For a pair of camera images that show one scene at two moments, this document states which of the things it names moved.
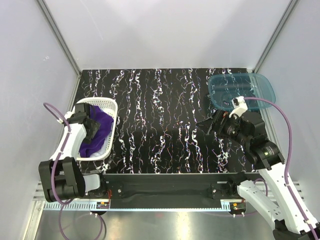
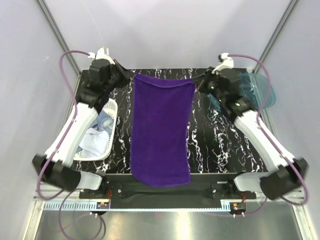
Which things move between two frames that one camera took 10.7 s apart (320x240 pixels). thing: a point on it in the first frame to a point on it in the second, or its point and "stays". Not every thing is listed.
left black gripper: (95, 126) to (125, 78)
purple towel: (92, 146) to (161, 110)
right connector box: (238, 207) stays
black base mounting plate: (172, 190) stays
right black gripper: (220, 117) to (208, 76)
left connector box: (102, 205) stays
